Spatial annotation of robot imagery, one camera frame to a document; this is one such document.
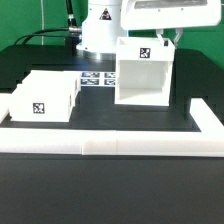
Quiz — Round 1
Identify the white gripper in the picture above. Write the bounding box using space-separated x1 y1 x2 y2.
121 0 222 46

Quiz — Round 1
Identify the white drawer front one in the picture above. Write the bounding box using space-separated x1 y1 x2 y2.
9 81 75 122

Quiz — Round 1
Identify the white drawer cabinet box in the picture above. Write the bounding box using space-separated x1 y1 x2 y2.
114 37 175 107

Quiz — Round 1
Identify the white drawer one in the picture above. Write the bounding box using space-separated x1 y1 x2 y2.
26 69 83 108
9 81 75 122

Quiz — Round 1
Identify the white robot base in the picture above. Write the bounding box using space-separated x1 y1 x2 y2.
76 0 128 60

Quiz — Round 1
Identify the fiducial marker sheet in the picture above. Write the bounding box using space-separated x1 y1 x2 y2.
81 71 116 87

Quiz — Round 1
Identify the white foam border frame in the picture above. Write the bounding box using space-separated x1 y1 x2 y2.
0 93 224 157

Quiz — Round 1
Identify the black cable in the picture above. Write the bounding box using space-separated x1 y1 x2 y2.
13 0 83 46

